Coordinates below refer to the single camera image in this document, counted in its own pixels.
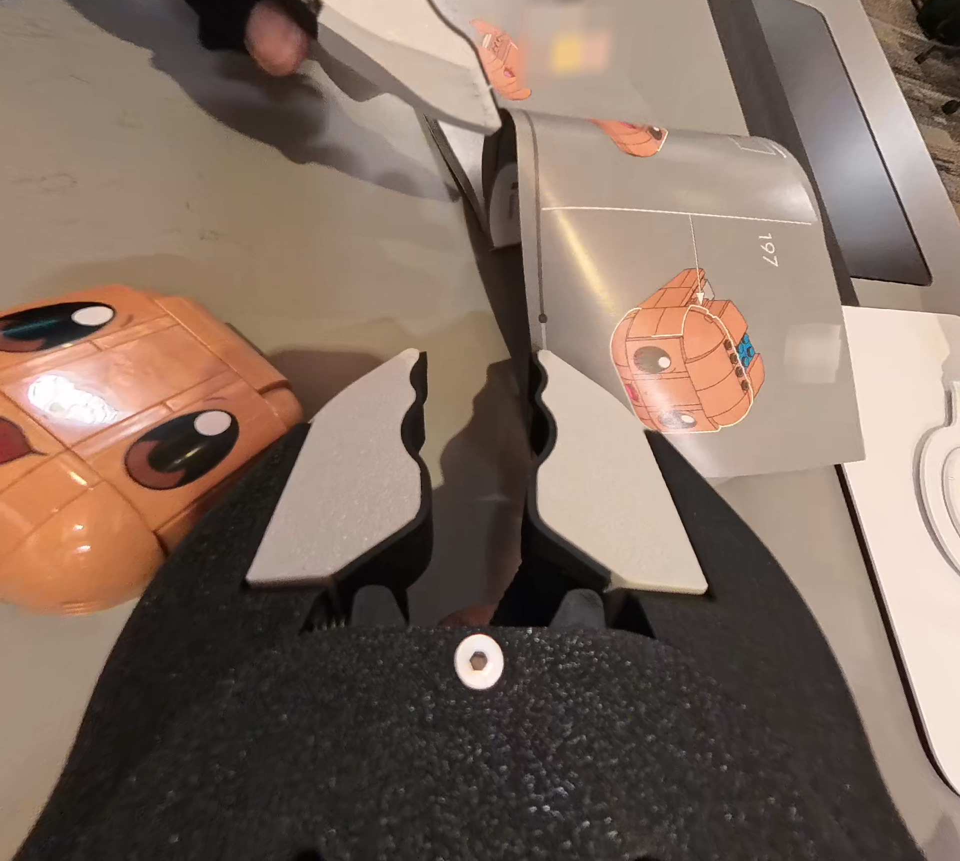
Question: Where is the grey instruction booklet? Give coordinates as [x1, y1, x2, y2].
[416, 0, 869, 481]

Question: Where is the brown lego head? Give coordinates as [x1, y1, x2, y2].
[0, 283, 306, 616]

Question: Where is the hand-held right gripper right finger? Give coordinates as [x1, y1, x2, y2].
[522, 349, 711, 597]

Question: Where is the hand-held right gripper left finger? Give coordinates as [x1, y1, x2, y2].
[244, 348, 436, 590]

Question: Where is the person's right hand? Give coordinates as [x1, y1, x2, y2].
[437, 600, 501, 630]

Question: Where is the person's left hand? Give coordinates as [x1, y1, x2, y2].
[246, 0, 314, 76]

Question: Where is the white desk stand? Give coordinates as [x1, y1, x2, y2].
[838, 304, 960, 796]

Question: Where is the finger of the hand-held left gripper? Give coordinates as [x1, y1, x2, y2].
[223, 0, 504, 135]

